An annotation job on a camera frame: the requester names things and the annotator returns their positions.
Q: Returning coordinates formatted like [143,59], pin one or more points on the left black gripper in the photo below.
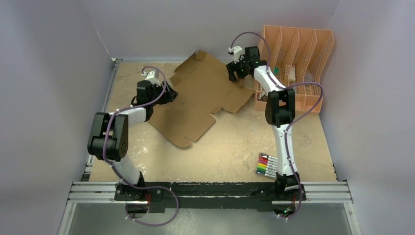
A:
[170,95]

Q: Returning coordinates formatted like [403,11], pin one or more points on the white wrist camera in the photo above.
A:
[151,76]
[237,52]

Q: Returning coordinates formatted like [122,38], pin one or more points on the brown cardboard box sheet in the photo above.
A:
[202,82]

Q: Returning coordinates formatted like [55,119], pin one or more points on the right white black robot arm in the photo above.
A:
[279,112]

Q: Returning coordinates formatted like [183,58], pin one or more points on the clear plastic cup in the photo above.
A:
[308,77]

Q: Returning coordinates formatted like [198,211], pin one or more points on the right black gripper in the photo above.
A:
[233,72]

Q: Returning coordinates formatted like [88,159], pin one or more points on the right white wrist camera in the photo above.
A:
[237,52]

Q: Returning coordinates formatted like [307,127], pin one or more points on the pack of coloured markers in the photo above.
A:
[267,166]

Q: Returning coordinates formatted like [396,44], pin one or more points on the orange plastic file organizer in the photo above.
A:
[307,49]

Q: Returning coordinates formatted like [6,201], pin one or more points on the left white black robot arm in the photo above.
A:
[109,134]

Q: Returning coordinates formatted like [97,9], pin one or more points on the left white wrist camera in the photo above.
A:
[151,76]

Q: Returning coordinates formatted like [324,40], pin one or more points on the black white striped item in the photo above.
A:
[262,97]

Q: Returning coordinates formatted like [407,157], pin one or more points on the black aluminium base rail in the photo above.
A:
[259,196]

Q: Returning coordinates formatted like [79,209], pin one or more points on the white paper box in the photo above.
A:
[292,74]

